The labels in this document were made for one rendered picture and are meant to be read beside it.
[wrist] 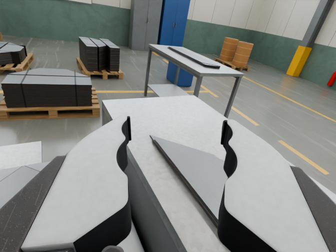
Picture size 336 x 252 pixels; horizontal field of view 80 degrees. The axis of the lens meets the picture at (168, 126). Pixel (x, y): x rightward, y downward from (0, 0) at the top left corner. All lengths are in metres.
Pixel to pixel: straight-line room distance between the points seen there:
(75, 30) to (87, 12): 0.74
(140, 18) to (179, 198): 7.73
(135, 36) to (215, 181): 7.68
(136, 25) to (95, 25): 1.46
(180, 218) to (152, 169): 0.19
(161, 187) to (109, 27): 8.13
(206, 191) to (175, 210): 0.11
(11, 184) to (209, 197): 0.74
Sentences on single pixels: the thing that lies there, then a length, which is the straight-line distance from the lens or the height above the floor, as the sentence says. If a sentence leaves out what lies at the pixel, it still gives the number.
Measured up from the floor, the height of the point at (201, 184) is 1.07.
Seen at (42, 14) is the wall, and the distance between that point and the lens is 8.47.
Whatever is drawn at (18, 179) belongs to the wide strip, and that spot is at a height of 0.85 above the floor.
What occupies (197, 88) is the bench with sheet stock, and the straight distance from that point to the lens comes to 2.49.
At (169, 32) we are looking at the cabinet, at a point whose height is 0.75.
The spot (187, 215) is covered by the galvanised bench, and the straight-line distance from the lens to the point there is 0.59.
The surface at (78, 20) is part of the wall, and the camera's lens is 8.45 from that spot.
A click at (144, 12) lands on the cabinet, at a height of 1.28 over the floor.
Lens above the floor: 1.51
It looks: 30 degrees down
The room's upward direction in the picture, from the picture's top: 10 degrees clockwise
